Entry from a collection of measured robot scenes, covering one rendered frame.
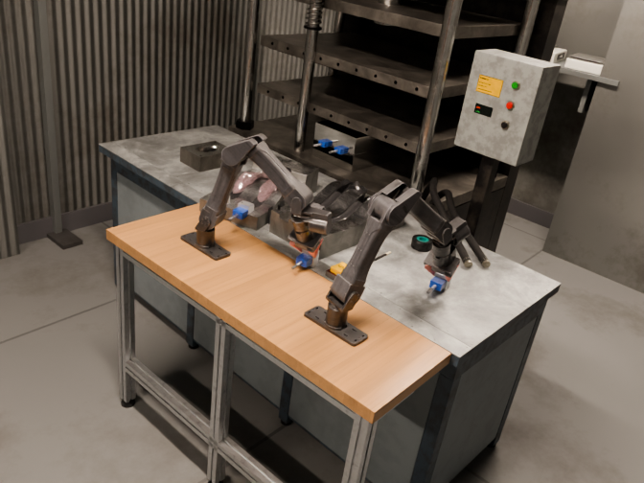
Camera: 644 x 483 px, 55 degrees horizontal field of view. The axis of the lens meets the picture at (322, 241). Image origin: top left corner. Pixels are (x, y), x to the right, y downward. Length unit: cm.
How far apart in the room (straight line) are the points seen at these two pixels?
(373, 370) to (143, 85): 276
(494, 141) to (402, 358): 120
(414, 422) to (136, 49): 274
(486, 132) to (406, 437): 127
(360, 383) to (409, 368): 16
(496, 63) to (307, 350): 145
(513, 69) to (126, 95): 232
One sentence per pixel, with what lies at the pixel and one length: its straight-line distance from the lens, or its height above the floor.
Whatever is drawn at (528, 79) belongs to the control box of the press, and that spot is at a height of 141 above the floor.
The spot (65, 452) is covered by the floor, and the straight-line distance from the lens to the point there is 259.
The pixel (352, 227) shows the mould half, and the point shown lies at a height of 88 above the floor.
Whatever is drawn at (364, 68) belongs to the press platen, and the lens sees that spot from 294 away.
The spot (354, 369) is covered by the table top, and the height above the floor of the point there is 80.
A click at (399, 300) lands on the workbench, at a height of 80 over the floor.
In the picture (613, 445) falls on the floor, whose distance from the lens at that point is 310.
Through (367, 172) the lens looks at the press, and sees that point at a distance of 308.
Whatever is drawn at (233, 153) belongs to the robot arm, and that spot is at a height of 118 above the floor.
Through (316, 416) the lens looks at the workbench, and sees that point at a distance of 247.
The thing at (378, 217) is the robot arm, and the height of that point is 113.
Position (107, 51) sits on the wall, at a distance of 386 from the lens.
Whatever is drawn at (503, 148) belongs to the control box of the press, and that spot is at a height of 113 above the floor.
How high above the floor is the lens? 184
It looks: 27 degrees down
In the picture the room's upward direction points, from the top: 8 degrees clockwise
